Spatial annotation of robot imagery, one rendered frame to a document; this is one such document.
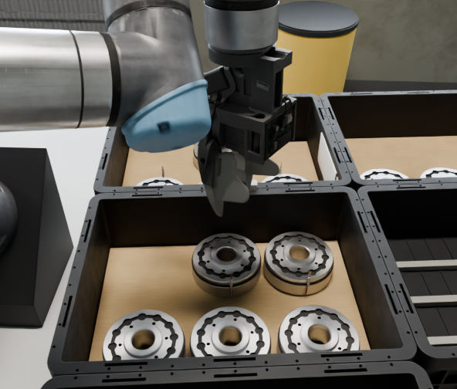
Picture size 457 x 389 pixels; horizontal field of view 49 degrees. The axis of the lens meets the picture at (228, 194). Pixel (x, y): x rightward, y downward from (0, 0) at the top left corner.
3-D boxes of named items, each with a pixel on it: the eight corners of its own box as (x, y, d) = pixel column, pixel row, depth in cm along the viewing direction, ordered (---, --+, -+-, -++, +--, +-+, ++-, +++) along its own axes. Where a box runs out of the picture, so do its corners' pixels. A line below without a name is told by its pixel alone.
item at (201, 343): (190, 378, 59) (189, 376, 59) (191, 309, 67) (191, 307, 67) (274, 375, 60) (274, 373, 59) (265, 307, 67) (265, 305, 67)
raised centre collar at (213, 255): (211, 270, 72) (211, 267, 72) (208, 246, 76) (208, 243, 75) (245, 267, 73) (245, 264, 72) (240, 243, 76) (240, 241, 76)
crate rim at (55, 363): (48, 387, 53) (42, 375, 52) (93, 205, 76) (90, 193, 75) (417, 371, 55) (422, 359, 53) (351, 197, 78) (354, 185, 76)
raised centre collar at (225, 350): (211, 356, 61) (211, 353, 61) (211, 323, 65) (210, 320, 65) (251, 355, 61) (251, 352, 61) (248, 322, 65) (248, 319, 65)
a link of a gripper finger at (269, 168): (275, 206, 64) (269, 152, 58) (237, 191, 67) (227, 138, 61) (286, 191, 66) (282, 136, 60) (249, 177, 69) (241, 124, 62)
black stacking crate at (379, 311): (67, 428, 59) (45, 377, 52) (104, 250, 82) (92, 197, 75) (396, 414, 61) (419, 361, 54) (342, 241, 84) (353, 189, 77)
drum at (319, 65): (338, 116, 274) (357, 2, 235) (340, 157, 244) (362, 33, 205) (267, 112, 278) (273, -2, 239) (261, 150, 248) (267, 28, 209)
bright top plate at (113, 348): (93, 377, 59) (92, 374, 59) (115, 309, 67) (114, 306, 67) (176, 384, 59) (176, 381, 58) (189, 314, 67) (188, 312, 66)
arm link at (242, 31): (188, 4, 49) (235, -12, 54) (191, 50, 52) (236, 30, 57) (252, 15, 45) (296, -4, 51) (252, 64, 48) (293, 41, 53)
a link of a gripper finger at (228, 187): (237, 236, 58) (248, 163, 55) (198, 219, 61) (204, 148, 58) (252, 228, 61) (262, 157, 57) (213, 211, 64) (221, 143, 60)
